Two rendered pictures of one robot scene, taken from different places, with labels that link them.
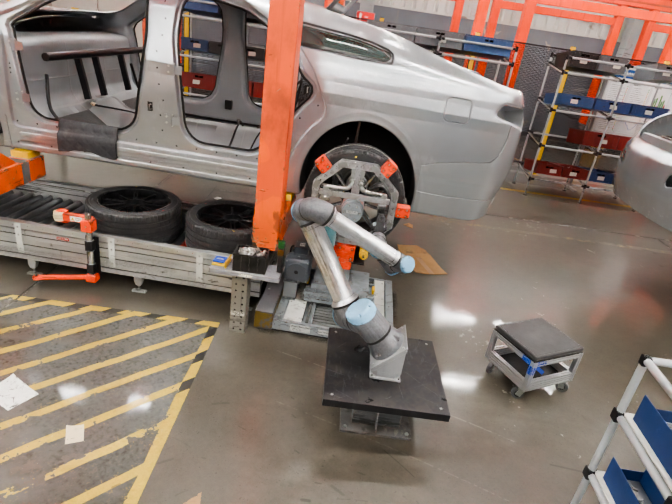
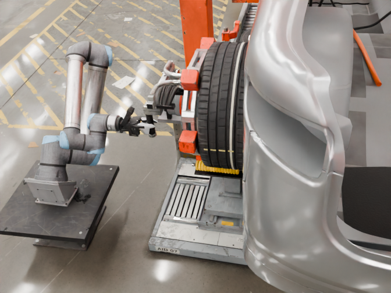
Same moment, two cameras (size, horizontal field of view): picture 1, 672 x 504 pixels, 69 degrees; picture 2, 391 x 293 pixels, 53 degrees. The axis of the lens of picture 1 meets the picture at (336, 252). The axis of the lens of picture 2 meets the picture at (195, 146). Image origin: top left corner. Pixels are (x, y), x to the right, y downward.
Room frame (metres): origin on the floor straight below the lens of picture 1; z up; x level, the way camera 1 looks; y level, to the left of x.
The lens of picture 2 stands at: (3.37, -1.76, 2.03)
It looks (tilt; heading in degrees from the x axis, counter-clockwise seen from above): 40 degrees down; 105
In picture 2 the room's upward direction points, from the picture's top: 5 degrees counter-clockwise
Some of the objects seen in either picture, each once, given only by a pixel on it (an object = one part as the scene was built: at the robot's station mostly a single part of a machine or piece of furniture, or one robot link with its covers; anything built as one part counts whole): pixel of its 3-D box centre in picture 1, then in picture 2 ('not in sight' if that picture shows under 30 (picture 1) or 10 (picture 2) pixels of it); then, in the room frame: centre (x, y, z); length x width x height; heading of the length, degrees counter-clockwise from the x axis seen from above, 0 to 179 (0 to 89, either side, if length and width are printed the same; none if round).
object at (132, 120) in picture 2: not in sight; (130, 125); (2.62, -0.22, 0.80); 0.12 x 0.08 x 0.09; 178
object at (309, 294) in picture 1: (340, 288); (233, 198); (3.15, -0.07, 0.13); 0.50 x 0.36 x 0.10; 89
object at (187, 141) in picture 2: (402, 211); (188, 141); (2.97, -0.38, 0.85); 0.09 x 0.08 x 0.07; 89
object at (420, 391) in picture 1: (378, 389); (64, 210); (2.08, -0.33, 0.15); 0.60 x 0.60 x 0.30; 2
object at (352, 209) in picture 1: (352, 207); (188, 103); (2.90, -0.06, 0.85); 0.21 x 0.14 x 0.14; 179
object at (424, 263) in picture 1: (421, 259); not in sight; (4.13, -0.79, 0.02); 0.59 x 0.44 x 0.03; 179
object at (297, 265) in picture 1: (299, 267); not in sight; (3.15, 0.24, 0.26); 0.42 x 0.18 x 0.35; 179
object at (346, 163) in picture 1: (353, 203); (201, 104); (2.98, -0.06, 0.85); 0.54 x 0.07 x 0.54; 89
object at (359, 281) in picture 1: (343, 265); (233, 177); (3.15, -0.07, 0.32); 0.40 x 0.30 x 0.28; 89
